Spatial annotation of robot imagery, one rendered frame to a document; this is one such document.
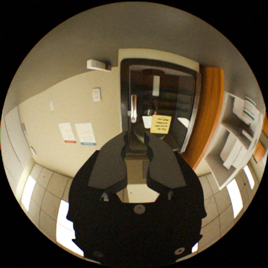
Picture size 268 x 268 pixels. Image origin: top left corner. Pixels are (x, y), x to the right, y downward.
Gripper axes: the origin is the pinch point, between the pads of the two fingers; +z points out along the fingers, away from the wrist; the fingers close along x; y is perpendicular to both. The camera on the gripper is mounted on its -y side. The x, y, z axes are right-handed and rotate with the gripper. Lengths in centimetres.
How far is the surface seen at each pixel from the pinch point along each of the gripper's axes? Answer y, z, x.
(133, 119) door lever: 5.1, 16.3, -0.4
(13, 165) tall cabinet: 70, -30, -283
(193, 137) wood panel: 16.6, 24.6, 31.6
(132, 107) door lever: 1.1, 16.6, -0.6
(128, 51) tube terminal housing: -18.6, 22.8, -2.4
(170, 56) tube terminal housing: -18.9, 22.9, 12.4
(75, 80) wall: -15, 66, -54
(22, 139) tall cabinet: 49, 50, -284
